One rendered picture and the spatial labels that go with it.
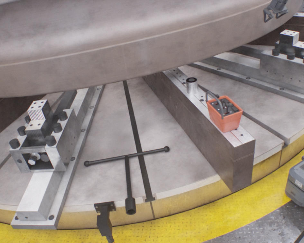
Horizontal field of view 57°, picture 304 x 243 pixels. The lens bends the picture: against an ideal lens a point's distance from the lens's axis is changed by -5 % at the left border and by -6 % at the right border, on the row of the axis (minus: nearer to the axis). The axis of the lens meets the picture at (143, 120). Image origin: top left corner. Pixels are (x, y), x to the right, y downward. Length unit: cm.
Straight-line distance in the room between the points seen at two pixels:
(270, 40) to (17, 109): 295
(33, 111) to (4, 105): 103
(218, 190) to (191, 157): 31
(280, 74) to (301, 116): 41
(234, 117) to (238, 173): 34
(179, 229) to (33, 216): 97
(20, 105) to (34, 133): 119
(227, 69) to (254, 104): 60
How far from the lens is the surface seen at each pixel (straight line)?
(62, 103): 254
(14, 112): 317
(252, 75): 295
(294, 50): 268
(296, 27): 371
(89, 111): 277
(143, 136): 237
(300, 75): 261
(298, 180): 214
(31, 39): 218
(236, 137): 170
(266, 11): 175
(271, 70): 271
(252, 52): 292
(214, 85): 294
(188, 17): 214
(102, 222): 185
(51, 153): 197
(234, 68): 304
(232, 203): 225
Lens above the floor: 178
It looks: 35 degrees down
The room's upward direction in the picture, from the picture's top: 11 degrees counter-clockwise
